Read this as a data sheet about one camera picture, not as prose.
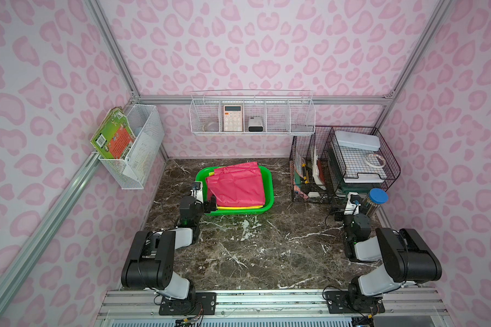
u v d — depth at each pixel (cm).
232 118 94
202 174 102
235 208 88
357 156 93
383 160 90
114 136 72
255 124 93
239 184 96
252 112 98
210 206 84
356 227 69
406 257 45
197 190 79
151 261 45
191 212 68
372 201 80
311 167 100
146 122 81
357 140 96
